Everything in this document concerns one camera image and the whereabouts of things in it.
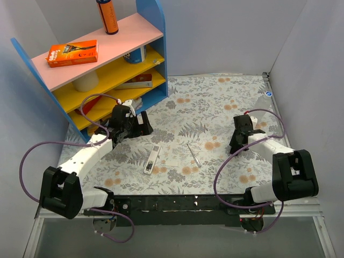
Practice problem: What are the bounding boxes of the white remote control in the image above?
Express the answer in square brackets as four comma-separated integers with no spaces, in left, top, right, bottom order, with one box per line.
[143,145,161,175]

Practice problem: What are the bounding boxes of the white battery cover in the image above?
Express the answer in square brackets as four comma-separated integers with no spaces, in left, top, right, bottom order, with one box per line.
[165,160,179,167]

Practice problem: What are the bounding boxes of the small screwdriver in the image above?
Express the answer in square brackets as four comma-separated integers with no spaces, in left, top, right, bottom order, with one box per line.
[187,144,202,168]

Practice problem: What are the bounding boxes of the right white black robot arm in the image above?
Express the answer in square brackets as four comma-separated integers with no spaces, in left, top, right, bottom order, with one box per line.
[230,114,319,214]

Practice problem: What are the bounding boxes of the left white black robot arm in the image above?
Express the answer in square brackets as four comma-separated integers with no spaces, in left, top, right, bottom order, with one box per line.
[39,105,153,219]

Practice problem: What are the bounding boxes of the small white box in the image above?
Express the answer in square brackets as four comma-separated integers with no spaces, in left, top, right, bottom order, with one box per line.
[134,97,143,110]

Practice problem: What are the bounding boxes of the clear plastic bottle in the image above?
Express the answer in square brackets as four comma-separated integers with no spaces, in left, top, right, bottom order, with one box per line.
[252,91,273,124]

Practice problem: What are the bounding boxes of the red white flat box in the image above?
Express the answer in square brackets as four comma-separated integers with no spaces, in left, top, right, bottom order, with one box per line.
[114,74,153,90]

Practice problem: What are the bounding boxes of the floral table mat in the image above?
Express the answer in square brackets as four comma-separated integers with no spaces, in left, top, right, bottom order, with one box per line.
[82,76,272,195]

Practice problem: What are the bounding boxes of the yellow packet bottom shelf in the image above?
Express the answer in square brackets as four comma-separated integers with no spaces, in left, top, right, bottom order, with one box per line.
[87,125,98,137]

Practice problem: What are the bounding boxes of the red box lower shelf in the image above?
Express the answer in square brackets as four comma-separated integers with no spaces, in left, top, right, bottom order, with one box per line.
[74,96,101,115]

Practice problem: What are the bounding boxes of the blue pink yellow shelf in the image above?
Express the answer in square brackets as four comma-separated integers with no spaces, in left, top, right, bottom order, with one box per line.
[11,1,168,142]

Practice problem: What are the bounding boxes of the white paper roll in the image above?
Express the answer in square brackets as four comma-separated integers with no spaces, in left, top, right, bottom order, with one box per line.
[72,71,99,92]

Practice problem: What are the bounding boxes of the blue white can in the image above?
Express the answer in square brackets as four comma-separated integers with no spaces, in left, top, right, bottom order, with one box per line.
[123,46,147,64]

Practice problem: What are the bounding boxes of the orange razor box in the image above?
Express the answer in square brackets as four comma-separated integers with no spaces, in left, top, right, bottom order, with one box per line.
[46,40,98,68]

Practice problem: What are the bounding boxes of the orange cylindrical bottle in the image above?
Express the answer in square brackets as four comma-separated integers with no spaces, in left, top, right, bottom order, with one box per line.
[96,0,119,35]

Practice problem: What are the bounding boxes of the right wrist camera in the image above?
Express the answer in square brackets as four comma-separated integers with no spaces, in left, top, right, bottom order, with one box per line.
[244,111,259,129]

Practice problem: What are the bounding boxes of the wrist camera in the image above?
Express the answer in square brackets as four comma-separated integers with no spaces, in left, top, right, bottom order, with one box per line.
[117,99,136,117]
[244,111,259,129]

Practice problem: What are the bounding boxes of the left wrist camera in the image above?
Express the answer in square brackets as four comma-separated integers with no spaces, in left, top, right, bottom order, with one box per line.
[117,99,136,117]

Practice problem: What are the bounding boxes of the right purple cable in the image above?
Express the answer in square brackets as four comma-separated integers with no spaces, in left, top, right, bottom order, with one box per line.
[213,108,286,234]

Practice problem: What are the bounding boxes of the purple cable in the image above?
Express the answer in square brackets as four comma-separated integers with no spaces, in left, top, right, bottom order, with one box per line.
[213,108,286,234]
[19,94,135,243]

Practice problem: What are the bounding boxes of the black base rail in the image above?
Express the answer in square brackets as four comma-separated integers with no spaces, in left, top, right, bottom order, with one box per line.
[85,195,275,227]

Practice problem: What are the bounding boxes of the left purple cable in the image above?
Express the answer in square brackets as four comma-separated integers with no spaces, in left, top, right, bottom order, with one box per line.
[19,94,135,243]

